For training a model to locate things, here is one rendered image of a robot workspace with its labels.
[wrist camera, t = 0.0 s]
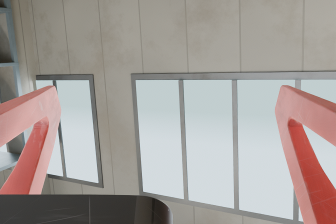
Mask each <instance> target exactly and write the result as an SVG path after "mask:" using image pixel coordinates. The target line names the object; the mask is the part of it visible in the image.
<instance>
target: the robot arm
mask: <svg viewBox="0 0 336 224"><path fill-rule="evenodd" d="M274 112H275V117H276V122H277V126H278V131H279V135H280V140H281V144H282V148H283V152H284V155H285V159H286V163H287V166H288V170H289V173H290V177H291V180H292V184H293V187H294V191H295V194H296V198H297V202H298V205H299V209H300V212H301V216H302V219H303V223H304V224H336V189H335V187H334V186H333V184H332V182H331V181H330V179H329V178H328V176H327V175H326V173H325V172H324V170H323V168H322V167H321V165H320V163H319V161H318V158H317V156H316V154H315V152H314V150H313V148H312V145H311V143H310V141H309V139H308V137H307V134H306V132H305V130H304V127H303V125H304V126H306V127H307V128H309V129H310V130H312V131H313V132H315V133H316V134H318V135H319V136H320V137H322V138H323V139H325V140H326V141H328V142H329V143H331V144H332V145H334V146H335V147H336V103H334V102H331V101H329V100H326V99H324V98H321V97H318V96H316V95H313V94H310V93H308V92H305V91H302V90H300V89H297V88H295V87H292V86H289V85H282V86H281V87H280V90H279V94H278V97H277V101H276V105H275V110H274ZM61 113H62V110H61V105H60V101H59V97H58V94H57V90H56V87H55V86H54V85H48V86H45V87H43V88H40V89H37V90H35V91H32V92H30V93H27V94H24V95H22V96H19V97H17V98H14V99H11V100H9V101H6V102H4V103H1V104H0V147H2V146H3V145H5V144H6V143H8V142H9V141H11V140H12V139H13V138H15V137H16V136H18V135H19V134H21V133H22V132H24V131H25V130H26V129H28V128H29V127H31V126H32V125H33V128H32V131H31V133H30V135H29V137H28V139H27V142H26V144H25V146H24V148H23V150H22V153H21V155H20V157H19V159H18V161H17V163H16V165H15V167H14V169H13V171H12V172H11V174H10V175H9V177H8V179H7V180H6V182H5V183H4V185H3V186H2V188H1V189H0V224H173V214H172V211H171V209H170V208H169V207H168V206H167V205H166V204H165V203H164V202H162V201H161V200H159V199H156V198H154V197H150V196H145V195H114V194H41V192H42V188H43V185H44V181H45V177H46V174H47V170H48V167H49V163H50V160H51V156H52V153H53V149H54V145H55V141H56V136H57V132H58V127H59V122H60V118H61Z"/></svg>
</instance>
